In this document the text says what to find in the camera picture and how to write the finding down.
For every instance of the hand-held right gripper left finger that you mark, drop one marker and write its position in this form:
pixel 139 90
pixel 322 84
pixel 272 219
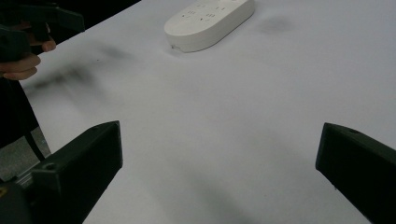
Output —
pixel 84 161

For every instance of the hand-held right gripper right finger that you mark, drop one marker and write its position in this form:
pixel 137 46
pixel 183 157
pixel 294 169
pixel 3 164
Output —
pixel 358 161

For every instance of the white power strip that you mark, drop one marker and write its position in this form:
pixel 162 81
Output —
pixel 208 23

